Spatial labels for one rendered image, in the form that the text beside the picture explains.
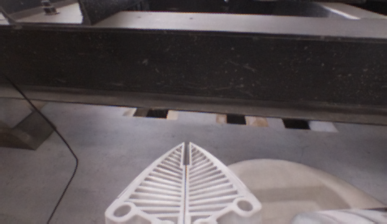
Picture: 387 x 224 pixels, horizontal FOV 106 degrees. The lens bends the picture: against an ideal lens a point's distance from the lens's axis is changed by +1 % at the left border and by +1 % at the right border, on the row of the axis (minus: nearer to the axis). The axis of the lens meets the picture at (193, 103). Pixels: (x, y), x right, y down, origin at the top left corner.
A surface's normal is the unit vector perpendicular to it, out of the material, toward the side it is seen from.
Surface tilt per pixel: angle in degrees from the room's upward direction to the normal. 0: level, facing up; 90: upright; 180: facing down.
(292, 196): 68
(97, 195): 0
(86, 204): 0
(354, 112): 0
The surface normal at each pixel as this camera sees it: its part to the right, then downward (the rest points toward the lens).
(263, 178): 0.00, -0.73
